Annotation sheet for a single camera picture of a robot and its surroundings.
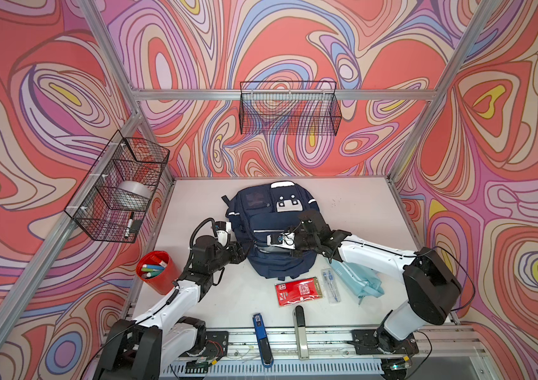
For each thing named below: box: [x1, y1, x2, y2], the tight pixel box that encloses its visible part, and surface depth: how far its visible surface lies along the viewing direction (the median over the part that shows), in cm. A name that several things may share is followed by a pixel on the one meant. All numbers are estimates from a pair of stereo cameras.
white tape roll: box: [117, 180, 153, 199], surface depth 75 cm
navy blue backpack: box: [221, 180, 318, 281], surface depth 96 cm
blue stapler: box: [252, 312, 274, 369], surface depth 74 cm
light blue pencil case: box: [329, 258, 385, 298], surface depth 85 cm
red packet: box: [275, 276, 323, 307], surface depth 85 cm
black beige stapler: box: [293, 305, 310, 361], surface depth 75 cm
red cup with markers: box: [136, 250, 181, 296], surface depth 80 cm
